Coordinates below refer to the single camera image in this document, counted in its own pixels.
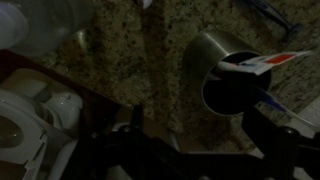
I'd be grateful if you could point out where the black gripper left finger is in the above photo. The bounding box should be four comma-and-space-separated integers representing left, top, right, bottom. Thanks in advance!
81, 105, 187, 180

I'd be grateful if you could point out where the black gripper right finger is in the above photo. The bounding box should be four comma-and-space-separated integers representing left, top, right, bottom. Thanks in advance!
241, 108, 320, 180

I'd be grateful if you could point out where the white toothpaste tube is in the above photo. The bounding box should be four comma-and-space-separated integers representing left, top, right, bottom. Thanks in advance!
217, 51, 313, 76

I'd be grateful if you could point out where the silver metal cup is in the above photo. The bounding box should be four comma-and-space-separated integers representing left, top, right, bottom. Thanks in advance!
183, 31, 271, 116

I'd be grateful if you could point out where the blue white toothbrush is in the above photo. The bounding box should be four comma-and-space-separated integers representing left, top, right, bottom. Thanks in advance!
253, 88, 320, 132

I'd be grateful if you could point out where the blue razor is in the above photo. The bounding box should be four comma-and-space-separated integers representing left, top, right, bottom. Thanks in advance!
245, 0, 303, 42

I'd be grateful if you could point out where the clear plastic bottle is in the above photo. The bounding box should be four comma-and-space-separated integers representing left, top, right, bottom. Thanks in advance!
0, 0, 94, 56

